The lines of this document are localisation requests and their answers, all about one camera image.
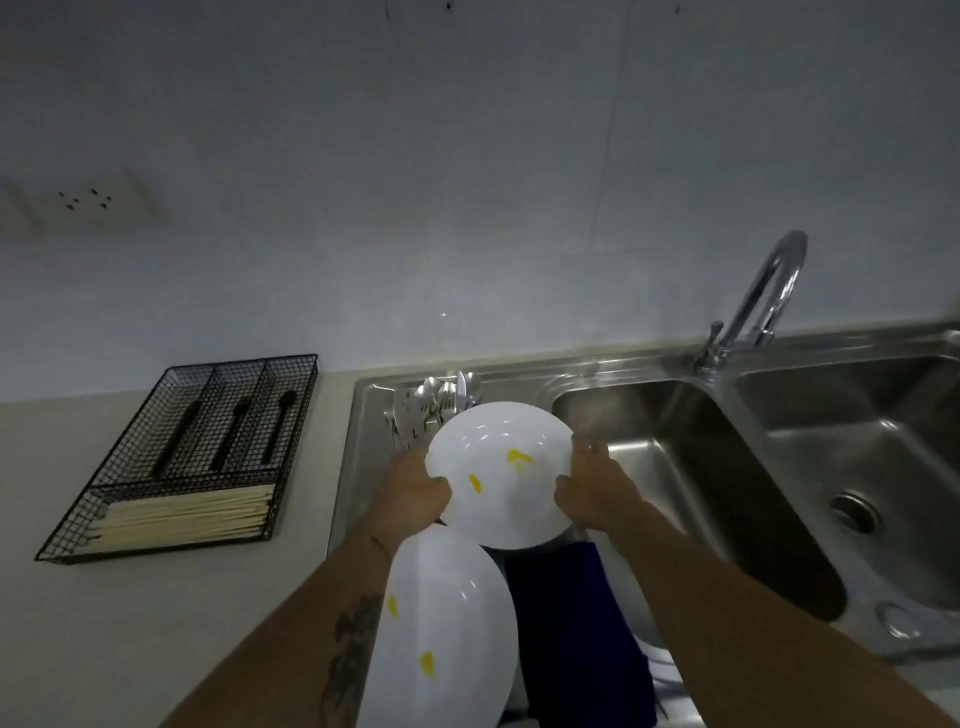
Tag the person's right hand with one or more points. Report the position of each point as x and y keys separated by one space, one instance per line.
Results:
x=596 y=491

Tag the bundle of wooden chopsticks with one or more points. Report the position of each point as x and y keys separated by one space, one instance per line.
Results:
x=180 y=517

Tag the black fork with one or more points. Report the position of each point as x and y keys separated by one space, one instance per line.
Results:
x=231 y=435

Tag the person's right forearm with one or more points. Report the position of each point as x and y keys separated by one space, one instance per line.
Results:
x=735 y=637

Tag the pile of steel cutlery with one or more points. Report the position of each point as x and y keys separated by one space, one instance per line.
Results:
x=420 y=409

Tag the dark blue cloth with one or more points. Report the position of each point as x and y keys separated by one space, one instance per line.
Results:
x=570 y=637

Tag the person's left forearm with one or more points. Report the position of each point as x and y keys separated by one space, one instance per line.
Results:
x=300 y=637

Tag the person's left hand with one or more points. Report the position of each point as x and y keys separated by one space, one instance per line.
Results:
x=409 y=499

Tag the white plate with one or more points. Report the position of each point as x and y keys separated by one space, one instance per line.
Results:
x=487 y=514
x=457 y=615

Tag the stainless steel double sink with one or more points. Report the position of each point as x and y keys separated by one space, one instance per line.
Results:
x=795 y=480

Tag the black spoon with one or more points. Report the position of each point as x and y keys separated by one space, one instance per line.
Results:
x=279 y=424

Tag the chrome faucet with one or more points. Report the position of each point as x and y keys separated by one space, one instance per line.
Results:
x=784 y=259

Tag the black knife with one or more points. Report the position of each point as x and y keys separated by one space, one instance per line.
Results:
x=176 y=442

